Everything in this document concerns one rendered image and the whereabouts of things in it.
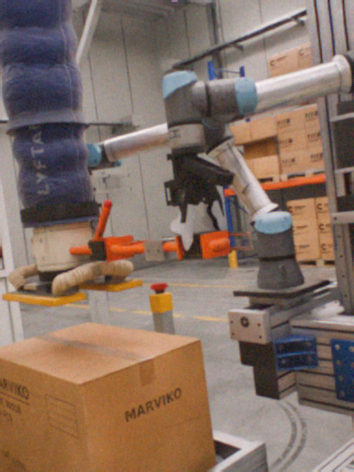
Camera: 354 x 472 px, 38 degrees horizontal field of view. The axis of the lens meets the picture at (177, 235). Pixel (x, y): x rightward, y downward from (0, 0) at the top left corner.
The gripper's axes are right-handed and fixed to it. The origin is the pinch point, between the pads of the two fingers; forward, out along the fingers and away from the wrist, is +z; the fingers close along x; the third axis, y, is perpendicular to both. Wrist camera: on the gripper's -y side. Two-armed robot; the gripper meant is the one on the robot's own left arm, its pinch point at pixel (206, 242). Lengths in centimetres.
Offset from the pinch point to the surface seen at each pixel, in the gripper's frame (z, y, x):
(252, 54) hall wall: -326, 649, -817
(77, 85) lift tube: -46, 50, -5
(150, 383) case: 36.2, 29.8, -2.0
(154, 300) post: 26, 82, -46
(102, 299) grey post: 61, 309, -158
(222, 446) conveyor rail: 66, 37, -31
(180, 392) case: 42, 30, -12
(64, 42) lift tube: -58, 48, -1
